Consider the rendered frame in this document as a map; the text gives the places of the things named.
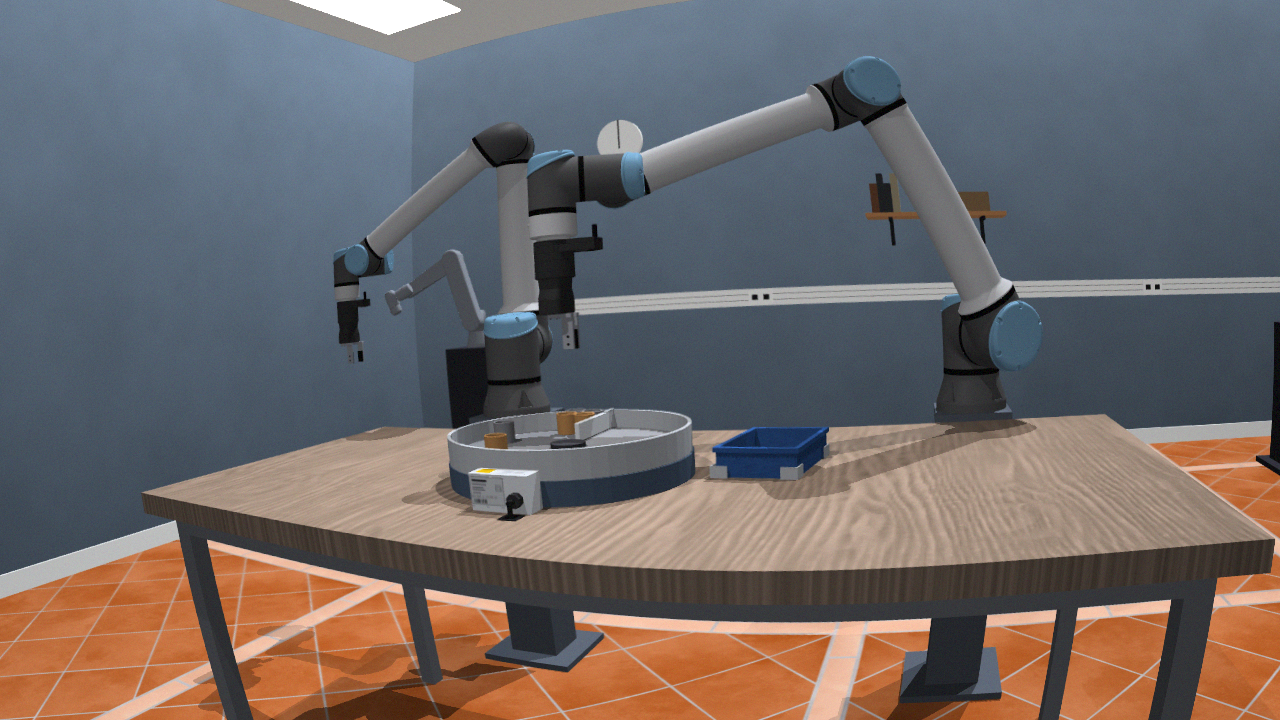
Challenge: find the grey turntable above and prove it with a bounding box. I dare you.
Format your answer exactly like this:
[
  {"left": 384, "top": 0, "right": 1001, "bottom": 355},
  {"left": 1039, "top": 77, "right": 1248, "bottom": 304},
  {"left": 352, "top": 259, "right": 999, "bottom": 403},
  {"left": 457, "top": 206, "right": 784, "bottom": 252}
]
[{"left": 446, "top": 406, "right": 696, "bottom": 509}]

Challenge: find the blue crate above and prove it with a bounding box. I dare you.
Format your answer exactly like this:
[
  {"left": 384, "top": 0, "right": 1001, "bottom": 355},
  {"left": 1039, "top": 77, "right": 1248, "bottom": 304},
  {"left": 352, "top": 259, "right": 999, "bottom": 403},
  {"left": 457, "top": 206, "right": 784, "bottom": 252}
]
[{"left": 712, "top": 427, "right": 830, "bottom": 478}]

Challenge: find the grey jointed stand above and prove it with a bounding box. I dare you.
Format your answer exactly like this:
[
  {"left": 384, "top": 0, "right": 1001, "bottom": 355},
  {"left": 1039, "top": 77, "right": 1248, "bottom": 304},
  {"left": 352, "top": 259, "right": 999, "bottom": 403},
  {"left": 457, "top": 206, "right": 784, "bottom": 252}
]
[{"left": 385, "top": 250, "right": 488, "bottom": 336}]

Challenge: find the black box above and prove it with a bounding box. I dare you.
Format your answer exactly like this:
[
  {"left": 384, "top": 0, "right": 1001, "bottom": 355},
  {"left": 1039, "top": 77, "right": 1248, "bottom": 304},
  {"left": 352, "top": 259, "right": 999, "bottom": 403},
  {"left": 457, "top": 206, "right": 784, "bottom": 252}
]
[{"left": 445, "top": 345, "right": 491, "bottom": 428}]

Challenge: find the white control box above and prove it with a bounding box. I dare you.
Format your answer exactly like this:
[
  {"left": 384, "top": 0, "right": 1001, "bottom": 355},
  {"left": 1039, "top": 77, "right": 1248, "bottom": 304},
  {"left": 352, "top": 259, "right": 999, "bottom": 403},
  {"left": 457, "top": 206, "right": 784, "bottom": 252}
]
[{"left": 468, "top": 466, "right": 543, "bottom": 519}]

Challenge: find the white ceiling light panel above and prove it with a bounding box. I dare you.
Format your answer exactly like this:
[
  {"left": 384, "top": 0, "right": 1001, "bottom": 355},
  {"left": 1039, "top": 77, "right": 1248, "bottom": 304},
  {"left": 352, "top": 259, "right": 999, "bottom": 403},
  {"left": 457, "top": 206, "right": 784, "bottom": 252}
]
[{"left": 288, "top": 0, "right": 463, "bottom": 37}]

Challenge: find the wooden table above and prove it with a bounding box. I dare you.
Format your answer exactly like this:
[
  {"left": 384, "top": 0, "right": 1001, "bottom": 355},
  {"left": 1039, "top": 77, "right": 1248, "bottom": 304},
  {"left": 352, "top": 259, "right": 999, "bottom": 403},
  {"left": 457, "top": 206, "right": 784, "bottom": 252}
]
[{"left": 142, "top": 413, "right": 1276, "bottom": 720}]

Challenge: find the black upright board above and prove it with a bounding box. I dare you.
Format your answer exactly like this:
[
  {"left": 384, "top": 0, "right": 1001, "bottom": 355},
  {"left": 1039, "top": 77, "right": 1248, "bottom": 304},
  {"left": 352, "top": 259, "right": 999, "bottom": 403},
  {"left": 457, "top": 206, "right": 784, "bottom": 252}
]
[{"left": 1255, "top": 320, "right": 1280, "bottom": 477}]

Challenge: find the white wall clock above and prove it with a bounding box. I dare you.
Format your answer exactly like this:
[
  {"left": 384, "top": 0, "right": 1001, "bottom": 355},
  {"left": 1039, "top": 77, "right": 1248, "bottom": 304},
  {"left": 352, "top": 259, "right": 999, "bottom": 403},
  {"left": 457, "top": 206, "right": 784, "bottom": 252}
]
[{"left": 597, "top": 120, "right": 644, "bottom": 161}]

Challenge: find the white wall rail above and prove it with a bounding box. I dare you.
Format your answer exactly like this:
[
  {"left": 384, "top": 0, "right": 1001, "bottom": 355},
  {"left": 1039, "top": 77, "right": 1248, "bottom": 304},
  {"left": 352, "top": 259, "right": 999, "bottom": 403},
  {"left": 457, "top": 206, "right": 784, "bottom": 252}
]
[{"left": 578, "top": 277, "right": 1280, "bottom": 317}]

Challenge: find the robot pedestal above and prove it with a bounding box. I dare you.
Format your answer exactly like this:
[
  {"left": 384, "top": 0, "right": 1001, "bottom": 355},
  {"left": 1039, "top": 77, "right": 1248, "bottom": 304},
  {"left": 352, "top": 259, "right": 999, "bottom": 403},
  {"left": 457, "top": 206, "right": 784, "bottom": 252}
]
[
  {"left": 485, "top": 600, "right": 605, "bottom": 672},
  {"left": 898, "top": 612, "right": 1004, "bottom": 704}
]

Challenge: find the wooden wall shelf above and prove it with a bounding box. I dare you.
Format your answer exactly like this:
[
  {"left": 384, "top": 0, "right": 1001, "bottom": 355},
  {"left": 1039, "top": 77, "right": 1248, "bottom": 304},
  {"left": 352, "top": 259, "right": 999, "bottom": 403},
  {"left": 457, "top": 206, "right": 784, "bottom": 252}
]
[{"left": 866, "top": 208, "right": 1008, "bottom": 247}]

